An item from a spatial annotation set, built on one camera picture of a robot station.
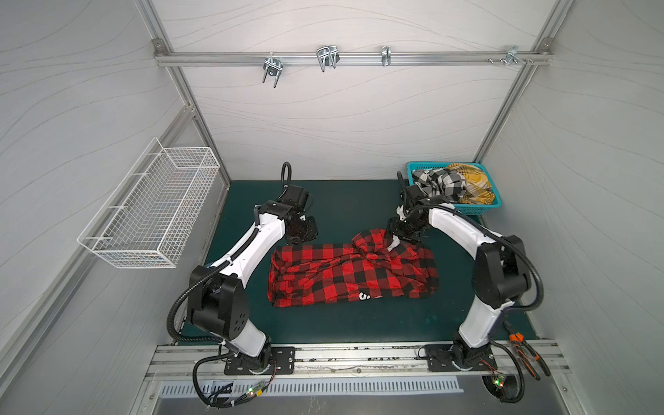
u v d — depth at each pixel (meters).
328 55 0.76
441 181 1.08
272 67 0.79
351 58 0.78
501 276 0.48
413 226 0.76
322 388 0.70
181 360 0.75
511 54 0.77
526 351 0.75
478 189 1.04
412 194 0.75
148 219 0.68
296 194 0.68
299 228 0.71
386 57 0.78
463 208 1.03
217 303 0.43
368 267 0.88
